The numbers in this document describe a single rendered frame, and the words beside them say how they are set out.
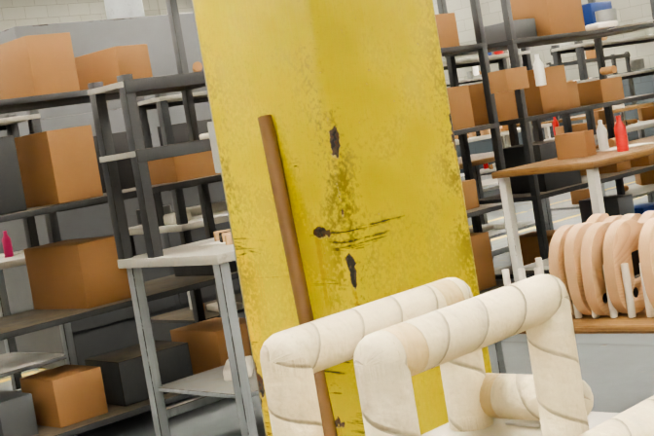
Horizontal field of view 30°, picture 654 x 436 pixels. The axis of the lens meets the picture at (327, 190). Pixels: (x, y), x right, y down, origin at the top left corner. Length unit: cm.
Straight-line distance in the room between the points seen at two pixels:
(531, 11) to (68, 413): 443
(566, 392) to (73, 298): 533
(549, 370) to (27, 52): 528
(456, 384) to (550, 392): 8
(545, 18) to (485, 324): 787
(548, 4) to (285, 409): 790
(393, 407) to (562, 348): 17
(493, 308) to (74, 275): 532
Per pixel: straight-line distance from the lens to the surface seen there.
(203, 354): 655
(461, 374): 89
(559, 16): 867
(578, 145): 748
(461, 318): 75
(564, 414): 85
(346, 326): 79
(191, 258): 504
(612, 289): 457
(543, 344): 84
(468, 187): 791
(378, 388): 71
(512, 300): 79
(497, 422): 91
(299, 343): 77
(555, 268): 466
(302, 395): 77
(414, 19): 193
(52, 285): 624
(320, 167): 180
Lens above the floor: 133
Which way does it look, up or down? 3 degrees down
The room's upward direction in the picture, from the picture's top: 9 degrees counter-clockwise
